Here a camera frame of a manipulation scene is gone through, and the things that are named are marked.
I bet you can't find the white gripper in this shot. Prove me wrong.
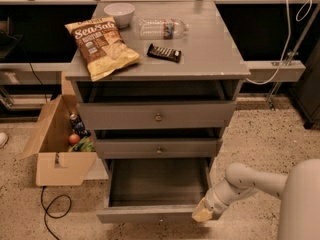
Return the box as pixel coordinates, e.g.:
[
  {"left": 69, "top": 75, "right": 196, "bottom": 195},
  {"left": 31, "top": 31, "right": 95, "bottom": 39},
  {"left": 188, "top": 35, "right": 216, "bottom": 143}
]
[{"left": 192, "top": 179, "right": 258, "bottom": 222}]

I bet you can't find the grey bottom drawer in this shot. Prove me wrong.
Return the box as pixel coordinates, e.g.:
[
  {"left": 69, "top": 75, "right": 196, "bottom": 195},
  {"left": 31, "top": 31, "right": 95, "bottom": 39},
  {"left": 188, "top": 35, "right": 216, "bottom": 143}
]
[{"left": 97, "top": 158, "right": 212, "bottom": 223}]

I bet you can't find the grey drawer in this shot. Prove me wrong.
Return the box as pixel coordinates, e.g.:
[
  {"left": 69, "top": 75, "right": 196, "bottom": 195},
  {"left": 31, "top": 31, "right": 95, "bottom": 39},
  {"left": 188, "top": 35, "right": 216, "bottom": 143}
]
[
  {"left": 77, "top": 101, "right": 236, "bottom": 130},
  {"left": 97, "top": 158, "right": 212, "bottom": 223},
  {"left": 95, "top": 138, "right": 222, "bottom": 159}
]

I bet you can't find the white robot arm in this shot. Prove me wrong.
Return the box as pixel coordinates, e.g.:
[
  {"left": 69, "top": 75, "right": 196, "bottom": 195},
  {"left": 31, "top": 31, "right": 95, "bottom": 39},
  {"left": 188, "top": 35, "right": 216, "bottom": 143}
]
[{"left": 192, "top": 159, "right": 320, "bottom": 240}]

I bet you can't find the grey middle drawer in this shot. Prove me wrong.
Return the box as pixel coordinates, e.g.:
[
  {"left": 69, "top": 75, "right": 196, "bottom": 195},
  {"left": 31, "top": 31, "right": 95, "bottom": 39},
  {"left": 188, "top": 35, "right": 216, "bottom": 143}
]
[{"left": 95, "top": 138, "right": 222, "bottom": 159}]

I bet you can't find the grey wooden drawer cabinet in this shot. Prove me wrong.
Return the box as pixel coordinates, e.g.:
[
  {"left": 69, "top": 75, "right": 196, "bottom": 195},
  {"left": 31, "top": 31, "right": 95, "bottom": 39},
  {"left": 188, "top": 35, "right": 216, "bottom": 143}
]
[{"left": 64, "top": 0, "right": 251, "bottom": 167}]

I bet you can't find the grey top drawer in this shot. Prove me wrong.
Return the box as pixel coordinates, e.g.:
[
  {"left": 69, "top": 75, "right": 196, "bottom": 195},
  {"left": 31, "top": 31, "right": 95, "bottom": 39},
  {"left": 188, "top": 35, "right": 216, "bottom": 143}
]
[{"left": 77, "top": 101, "right": 236, "bottom": 130}]

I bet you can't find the green snack bag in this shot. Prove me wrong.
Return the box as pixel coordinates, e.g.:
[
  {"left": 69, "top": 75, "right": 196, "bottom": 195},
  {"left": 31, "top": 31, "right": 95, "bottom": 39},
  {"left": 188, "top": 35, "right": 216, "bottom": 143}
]
[{"left": 69, "top": 136, "right": 95, "bottom": 152}]

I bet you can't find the red apple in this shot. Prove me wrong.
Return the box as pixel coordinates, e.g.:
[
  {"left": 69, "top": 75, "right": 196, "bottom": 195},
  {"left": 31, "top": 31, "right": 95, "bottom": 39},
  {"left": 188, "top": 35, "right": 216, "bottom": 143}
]
[{"left": 69, "top": 134, "right": 80, "bottom": 146}]

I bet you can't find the dark soda can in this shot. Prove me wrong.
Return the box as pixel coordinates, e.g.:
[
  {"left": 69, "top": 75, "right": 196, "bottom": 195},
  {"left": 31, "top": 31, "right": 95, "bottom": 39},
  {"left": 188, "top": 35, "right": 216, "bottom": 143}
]
[{"left": 69, "top": 113, "right": 88, "bottom": 137}]

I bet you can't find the dark chocolate bar wrapper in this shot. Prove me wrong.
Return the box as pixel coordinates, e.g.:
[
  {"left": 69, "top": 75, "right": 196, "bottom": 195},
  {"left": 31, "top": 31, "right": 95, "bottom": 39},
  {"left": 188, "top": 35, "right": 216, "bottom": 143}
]
[{"left": 147, "top": 44, "right": 182, "bottom": 63}]

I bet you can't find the open cardboard box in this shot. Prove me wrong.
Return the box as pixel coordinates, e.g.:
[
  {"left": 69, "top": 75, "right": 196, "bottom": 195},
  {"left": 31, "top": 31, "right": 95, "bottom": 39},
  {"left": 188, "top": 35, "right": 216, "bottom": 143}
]
[{"left": 19, "top": 95, "right": 97, "bottom": 186}]

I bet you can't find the sea salt chips bag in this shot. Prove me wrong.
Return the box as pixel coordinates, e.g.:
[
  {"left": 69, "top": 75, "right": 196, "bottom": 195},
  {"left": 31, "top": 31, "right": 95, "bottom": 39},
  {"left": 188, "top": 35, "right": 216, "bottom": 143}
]
[{"left": 65, "top": 17, "right": 141, "bottom": 81}]

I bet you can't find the clear plastic water bottle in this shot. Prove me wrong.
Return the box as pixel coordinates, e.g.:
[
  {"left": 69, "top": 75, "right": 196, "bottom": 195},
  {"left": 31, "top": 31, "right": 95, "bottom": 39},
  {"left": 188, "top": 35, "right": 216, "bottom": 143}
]
[{"left": 138, "top": 18, "right": 189, "bottom": 40}]

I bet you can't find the white shoe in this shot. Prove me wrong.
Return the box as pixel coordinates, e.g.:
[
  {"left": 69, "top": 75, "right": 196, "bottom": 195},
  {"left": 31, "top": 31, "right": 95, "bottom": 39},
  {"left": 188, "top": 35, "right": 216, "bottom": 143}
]
[{"left": 0, "top": 132, "right": 8, "bottom": 149}]

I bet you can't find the white bowl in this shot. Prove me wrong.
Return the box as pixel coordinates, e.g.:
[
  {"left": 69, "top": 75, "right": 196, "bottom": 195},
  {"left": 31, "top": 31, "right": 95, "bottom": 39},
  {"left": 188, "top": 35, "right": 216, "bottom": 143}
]
[{"left": 103, "top": 2, "right": 135, "bottom": 28}]

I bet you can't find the black floor cable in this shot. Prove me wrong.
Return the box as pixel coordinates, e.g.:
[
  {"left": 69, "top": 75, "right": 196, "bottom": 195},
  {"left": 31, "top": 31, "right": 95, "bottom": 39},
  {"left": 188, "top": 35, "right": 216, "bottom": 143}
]
[{"left": 40, "top": 185, "right": 73, "bottom": 240}]

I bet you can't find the black cable at left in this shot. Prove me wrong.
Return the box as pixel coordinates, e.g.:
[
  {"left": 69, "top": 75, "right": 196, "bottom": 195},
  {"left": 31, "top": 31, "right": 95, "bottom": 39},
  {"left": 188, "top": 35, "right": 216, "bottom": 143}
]
[{"left": 19, "top": 43, "right": 49, "bottom": 104}]

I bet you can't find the white hanging cable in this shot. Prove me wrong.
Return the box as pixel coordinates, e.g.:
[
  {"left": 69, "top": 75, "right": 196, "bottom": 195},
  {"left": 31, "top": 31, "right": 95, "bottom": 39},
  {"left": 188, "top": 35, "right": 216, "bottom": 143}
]
[{"left": 245, "top": 0, "right": 313, "bottom": 86}]

